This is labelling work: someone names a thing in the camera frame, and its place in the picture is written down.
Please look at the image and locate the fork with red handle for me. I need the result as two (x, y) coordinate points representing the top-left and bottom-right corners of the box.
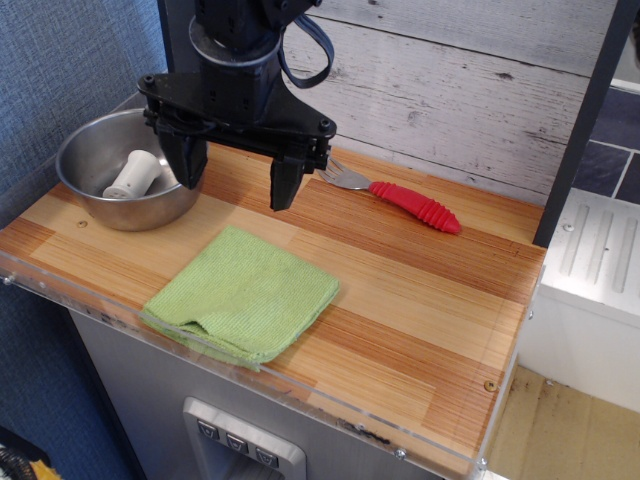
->
(318, 158), (462, 234)

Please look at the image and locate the white ribbed drainboard counter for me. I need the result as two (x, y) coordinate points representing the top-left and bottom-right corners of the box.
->
(519, 189), (639, 410)

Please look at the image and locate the dark right shelf post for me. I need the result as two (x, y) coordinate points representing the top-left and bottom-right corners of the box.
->
(533, 0), (639, 247)

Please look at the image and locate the stainless steel bowl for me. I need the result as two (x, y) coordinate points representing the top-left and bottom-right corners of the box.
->
(56, 108), (201, 232)

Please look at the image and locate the green cloth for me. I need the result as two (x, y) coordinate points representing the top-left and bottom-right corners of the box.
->
(141, 226), (340, 371)

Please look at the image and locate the clear acrylic table edge guard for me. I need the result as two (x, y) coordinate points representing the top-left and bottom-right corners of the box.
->
(1, 237), (544, 479)

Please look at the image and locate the silver toy fridge cabinet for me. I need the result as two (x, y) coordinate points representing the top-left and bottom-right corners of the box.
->
(72, 312), (479, 479)

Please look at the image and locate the white salt shaker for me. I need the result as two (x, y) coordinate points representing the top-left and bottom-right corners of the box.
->
(103, 150), (162, 199)

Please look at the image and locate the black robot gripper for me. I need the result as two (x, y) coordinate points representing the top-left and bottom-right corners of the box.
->
(138, 53), (336, 211)

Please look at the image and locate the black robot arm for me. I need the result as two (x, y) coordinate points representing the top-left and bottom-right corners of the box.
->
(138, 1), (337, 211)

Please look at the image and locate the silver dispenser button panel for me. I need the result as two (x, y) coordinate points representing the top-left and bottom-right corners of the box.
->
(183, 397), (307, 479)

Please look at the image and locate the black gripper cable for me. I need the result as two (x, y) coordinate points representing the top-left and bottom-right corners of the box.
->
(277, 13), (335, 91)

